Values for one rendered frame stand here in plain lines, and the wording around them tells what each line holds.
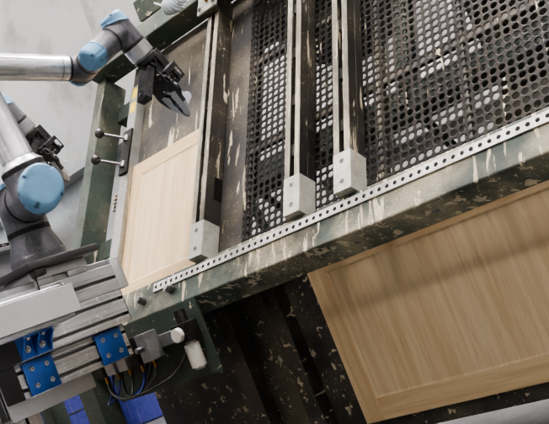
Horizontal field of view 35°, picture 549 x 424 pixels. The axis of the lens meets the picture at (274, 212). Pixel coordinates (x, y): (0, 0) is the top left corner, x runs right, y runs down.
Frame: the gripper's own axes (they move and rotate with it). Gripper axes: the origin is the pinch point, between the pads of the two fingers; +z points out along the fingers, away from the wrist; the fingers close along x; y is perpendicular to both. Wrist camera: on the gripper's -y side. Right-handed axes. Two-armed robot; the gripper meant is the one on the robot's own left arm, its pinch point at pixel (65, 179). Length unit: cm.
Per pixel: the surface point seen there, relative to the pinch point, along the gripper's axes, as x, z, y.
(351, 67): -106, 22, 23
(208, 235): -48, 37, -10
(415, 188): -127, 46, -19
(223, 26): -44, -3, 66
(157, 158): -11.0, 17.6, 29.0
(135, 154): 4.1, 13.3, 35.5
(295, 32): -82, 9, 45
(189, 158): -29.2, 21.9, 23.4
